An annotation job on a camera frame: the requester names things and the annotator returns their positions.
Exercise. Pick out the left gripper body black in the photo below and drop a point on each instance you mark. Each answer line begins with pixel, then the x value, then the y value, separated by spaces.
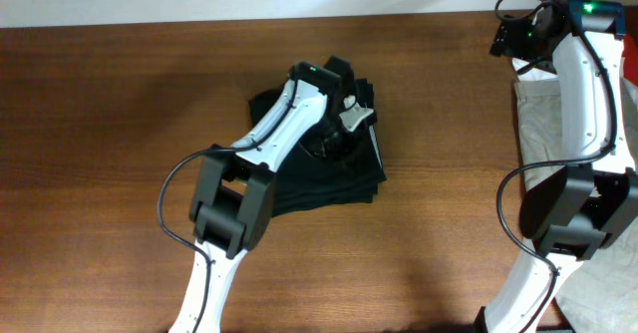
pixel 331 135

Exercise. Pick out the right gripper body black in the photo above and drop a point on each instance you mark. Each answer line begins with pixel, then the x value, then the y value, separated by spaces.
pixel 519 39

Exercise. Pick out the black shorts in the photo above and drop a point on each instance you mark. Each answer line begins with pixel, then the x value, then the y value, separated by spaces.
pixel 304 183

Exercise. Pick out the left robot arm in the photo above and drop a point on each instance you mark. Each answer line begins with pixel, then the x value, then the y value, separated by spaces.
pixel 234 193

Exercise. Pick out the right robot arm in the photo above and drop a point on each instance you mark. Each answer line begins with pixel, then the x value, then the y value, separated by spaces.
pixel 592 197

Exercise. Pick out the white cloth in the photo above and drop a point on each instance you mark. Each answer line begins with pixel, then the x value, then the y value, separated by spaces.
pixel 538 70

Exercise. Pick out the red cloth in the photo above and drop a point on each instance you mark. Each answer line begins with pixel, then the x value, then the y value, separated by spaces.
pixel 630 71

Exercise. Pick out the grey khaki shorts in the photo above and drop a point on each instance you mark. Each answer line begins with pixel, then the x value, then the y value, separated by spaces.
pixel 601 296

